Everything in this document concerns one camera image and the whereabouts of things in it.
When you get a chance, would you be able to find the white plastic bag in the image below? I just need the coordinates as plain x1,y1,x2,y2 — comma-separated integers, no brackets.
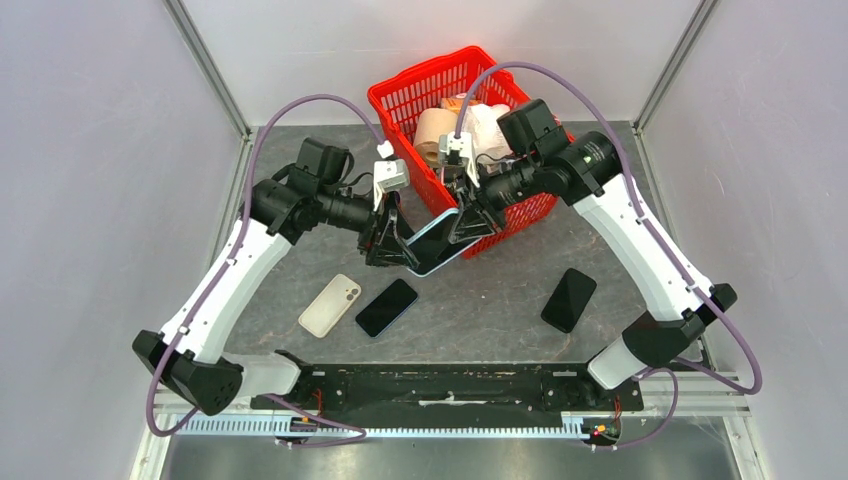
462,104,512,159

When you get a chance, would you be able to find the blue phone with black screen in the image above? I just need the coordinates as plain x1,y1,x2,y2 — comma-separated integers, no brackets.
355,279,419,338

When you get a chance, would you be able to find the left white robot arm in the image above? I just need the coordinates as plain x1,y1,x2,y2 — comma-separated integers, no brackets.
132,138,420,416

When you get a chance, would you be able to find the aluminium frame rail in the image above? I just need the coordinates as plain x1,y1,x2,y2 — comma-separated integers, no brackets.
632,0,720,135
162,0,252,139

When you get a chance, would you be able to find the black phone on table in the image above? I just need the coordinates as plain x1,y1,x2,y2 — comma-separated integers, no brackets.
540,268,597,333

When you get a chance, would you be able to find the red plastic basket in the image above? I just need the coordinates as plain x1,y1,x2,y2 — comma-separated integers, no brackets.
367,44,592,260

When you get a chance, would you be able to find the orange box in basket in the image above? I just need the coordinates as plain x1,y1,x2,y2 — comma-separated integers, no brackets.
440,93,468,114

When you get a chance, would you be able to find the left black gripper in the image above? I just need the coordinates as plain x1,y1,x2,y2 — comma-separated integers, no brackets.
319,183,419,269

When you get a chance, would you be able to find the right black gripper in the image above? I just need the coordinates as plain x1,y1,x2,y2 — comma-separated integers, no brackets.
449,152,543,241

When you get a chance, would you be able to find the white toothed cable rail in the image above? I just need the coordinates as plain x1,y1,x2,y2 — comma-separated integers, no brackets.
178,411,591,441

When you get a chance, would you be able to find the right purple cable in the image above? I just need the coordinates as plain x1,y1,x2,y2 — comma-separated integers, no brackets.
454,61,764,452

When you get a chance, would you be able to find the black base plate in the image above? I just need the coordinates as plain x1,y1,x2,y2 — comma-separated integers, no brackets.
283,363,644,428

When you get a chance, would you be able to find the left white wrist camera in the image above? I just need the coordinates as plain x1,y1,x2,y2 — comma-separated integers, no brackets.
372,140,410,212

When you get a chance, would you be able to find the aluminium frame rail left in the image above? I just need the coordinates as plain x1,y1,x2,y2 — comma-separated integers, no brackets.
162,0,252,139

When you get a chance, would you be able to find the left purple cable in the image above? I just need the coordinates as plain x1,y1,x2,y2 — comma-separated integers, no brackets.
144,93,387,450

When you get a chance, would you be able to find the purple cable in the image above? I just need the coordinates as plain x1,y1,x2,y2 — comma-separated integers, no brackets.
454,61,764,452
144,93,387,450

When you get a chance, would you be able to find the aluminium frame rail right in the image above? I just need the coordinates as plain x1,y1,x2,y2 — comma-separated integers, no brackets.
632,0,720,135

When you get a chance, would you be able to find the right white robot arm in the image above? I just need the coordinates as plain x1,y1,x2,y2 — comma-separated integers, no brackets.
439,99,738,409

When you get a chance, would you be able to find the beige toilet paper roll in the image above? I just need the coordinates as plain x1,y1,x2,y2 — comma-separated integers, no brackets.
413,108,458,167

